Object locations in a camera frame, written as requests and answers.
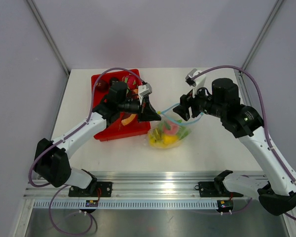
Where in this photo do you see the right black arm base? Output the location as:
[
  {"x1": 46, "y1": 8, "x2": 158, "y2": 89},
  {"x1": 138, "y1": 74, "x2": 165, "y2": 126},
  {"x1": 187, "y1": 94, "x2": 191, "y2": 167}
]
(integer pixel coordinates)
[{"x1": 194, "y1": 170, "x2": 244, "y2": 198}]

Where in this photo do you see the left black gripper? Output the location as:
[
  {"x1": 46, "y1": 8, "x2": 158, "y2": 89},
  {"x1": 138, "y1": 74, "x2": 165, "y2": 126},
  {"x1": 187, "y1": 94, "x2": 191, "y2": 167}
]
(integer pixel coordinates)
[{"x1": 118, "y1": 95, "x2": 161, "y2": 123}]

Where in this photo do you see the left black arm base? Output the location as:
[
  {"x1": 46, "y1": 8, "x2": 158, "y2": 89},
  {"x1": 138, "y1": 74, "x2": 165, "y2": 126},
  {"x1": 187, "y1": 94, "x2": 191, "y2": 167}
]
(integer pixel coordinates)
[{"x1": 68, "y1": 181, "x2": 113, "y2": 198}]

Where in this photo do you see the dark red apple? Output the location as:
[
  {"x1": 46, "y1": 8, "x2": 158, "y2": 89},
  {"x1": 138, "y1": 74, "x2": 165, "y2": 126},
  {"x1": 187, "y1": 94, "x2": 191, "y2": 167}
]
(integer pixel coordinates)
[{"x1": 95, "y1": 79, "x2": 110, "y2": 93}]

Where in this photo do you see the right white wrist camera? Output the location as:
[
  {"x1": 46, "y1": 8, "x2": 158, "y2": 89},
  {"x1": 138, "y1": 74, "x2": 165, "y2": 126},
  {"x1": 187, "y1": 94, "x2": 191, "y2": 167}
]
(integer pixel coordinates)
[{"x1": 185, "y1": 69, "x2": 206, "y2": 98}]

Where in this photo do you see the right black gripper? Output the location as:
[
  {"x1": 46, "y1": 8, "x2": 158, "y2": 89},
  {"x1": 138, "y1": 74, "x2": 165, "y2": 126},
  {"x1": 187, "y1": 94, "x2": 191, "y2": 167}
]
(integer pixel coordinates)
[{"x1": 173, "y1": 81, "x2": 226, "y2": 121}]

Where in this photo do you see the aluminium rail front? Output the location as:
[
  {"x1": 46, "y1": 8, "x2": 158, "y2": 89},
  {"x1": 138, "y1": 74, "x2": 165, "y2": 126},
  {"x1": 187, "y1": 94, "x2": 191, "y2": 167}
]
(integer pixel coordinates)
[{"x1": 23, "y1": 171, "x2": 267, "y2": 200}]

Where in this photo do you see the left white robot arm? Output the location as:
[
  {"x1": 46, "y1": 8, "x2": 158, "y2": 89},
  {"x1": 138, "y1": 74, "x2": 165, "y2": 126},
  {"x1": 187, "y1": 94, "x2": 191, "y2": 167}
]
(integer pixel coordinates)
[{"x1": 32, "y1": 81, "x2": 161, "y2": 197}]

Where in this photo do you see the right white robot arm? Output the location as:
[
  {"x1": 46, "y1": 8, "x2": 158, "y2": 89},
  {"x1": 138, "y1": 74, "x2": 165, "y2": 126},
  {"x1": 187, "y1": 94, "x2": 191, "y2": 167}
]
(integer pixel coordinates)
[{"x1": 173, "y1": 78, "x2": 296, "y2": 216}]

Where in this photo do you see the yellow banana bunch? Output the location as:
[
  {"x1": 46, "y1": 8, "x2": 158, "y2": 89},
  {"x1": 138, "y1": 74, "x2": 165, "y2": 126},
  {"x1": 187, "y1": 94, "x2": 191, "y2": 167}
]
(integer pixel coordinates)
[{"x1": 148, "y1": 128, "x2": 175, "y2": 149}]

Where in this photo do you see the pink dragon fruit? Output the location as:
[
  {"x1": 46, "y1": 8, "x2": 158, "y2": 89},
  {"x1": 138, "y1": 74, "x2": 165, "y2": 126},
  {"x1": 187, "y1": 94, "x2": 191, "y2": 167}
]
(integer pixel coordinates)
[{"x1": 122, "y1": 75, "x2": 141, "y2": 90}]

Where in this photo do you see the aluminium frame post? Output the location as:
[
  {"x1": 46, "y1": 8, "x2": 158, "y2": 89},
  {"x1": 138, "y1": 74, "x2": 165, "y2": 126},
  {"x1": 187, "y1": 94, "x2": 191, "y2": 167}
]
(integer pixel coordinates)
[
  {"x1": 25, "y1": 0, "x2": 71, "y2": 77},
  {"x1": 241, "y1": 0, "x2": 286, "y2": 70}
]

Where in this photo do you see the green star fruit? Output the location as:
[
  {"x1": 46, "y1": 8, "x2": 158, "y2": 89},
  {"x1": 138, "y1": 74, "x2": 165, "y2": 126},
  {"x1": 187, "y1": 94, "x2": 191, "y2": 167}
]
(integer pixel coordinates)
[{"x1": 177, "y1": 127, "x2": 191, "y2": 140}]

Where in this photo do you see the red plastic tray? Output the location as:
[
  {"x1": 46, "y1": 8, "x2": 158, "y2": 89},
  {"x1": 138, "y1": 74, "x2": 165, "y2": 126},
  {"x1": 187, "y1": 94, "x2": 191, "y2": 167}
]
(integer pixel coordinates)
[{"x1": 91, "y1": 71, "x2": 150, "y2": 142}]

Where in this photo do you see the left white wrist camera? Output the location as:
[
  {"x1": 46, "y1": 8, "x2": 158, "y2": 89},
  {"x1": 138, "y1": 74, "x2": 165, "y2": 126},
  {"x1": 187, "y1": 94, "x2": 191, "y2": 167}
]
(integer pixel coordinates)
[{"x1": 138, "y1": 83, "x2": 152, "y2": 105}]

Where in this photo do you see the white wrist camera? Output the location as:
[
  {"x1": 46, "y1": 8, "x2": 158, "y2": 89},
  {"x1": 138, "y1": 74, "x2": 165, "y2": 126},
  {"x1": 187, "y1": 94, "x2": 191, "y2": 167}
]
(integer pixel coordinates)
[
  {"x1": 138, "y1": 83, "x2": 152, "y2": 105},
  {"x1": 185, "y1": 69, "x2": 206, "y2": 98}
]

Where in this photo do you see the right small circuit board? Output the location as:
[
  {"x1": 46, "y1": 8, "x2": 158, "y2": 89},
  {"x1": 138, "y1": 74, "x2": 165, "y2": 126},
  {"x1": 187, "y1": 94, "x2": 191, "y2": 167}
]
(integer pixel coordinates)
[{"x1": 217, "y1": 200, "x2": 234, "y2": 210}]

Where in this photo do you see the left aluminium frame post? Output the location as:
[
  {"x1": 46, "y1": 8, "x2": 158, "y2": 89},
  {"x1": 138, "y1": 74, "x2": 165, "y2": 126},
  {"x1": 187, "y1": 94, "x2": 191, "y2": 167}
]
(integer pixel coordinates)
[{"x1": 25, "y1": 0, "x2": 71, "y2": 77}]

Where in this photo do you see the small circuit board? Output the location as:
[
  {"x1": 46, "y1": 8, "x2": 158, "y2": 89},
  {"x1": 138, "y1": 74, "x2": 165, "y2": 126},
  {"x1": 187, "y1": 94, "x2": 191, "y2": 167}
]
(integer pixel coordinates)
[
  {"x1": 217, "y1": 200, "x2": 234, "y2": 210},
  {"x1": 85, "y1": 200, "x2": 99, "y2": 208}
]

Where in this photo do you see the yellow lemon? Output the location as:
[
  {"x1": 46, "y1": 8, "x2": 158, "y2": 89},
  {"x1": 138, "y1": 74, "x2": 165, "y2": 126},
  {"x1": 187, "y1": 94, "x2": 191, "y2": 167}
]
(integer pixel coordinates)
[{"x1": 162, "y1": 134, "x2": 178, "y2": 146}]

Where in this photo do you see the left small circuit board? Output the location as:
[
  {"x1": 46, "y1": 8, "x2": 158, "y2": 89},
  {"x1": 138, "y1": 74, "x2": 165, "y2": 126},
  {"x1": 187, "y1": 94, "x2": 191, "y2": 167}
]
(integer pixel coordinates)
[{"x1": 85, "y1": 200, "x2": 99, "y2": 208}]

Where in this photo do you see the pink peach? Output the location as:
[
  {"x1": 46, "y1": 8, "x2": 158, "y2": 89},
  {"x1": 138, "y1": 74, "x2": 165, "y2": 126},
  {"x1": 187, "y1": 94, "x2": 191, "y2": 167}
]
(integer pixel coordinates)
[{"x1": 163, "y1": 123, "x2": 180, "y2": 135}]

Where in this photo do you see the right aluminium frame post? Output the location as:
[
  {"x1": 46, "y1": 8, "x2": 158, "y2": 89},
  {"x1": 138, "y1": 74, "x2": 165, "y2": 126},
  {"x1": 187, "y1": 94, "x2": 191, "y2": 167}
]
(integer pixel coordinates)
[{"x1": 241, "y1": 0, "x2": 286, "y2": 70}]

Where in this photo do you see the white slotted cable duct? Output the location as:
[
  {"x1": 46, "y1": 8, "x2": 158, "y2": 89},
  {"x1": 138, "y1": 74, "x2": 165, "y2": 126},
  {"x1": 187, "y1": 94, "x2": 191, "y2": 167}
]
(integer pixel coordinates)
[{"x1": 33, "y1": 199, "x2": 218, "y2": 210}]

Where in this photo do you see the clear zip top bag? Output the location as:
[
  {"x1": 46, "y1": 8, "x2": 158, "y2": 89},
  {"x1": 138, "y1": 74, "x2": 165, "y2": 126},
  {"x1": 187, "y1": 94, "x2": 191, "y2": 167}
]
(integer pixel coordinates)
[{"x1": 147, "y1": 103, "x2": 204, "y2": 149}]

